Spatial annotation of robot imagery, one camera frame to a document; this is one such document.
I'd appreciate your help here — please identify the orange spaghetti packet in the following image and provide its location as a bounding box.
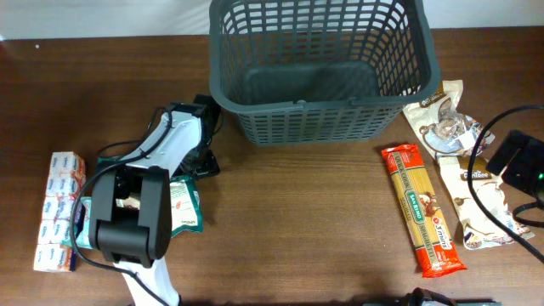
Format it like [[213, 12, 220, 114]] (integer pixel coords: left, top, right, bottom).
[[381, 144, 467, 278]]

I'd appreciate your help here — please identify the beige flour bag lower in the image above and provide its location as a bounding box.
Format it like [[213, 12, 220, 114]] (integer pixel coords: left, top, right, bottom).
[[438, 155, 536, 251]]

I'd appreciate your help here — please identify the green snack bag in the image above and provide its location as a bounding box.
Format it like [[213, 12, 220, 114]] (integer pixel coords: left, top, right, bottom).
[[95, 156, 204, 238]]

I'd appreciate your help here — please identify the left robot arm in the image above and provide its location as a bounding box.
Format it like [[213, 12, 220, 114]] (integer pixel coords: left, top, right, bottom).
[[88, 94, 221, 305]]

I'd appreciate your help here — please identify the beige nut bag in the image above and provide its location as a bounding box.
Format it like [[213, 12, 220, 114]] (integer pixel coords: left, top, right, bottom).
[[403, 80, 484, 159]]

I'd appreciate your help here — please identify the teal wet wipes pack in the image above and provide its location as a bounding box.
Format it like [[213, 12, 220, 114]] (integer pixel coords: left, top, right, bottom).
[[52, 196, 92, 249]]

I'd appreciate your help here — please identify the grey plastic basket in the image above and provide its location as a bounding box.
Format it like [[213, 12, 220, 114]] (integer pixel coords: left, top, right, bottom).
[[209, 0, 440, 146]]

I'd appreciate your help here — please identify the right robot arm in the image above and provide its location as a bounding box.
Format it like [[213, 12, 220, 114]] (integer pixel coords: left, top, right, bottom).
[[486, 130, 543, 201]]

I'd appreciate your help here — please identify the white tissue pack row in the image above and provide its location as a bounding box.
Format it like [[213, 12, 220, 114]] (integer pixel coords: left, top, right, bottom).
[[33, 152, 86, 273]]

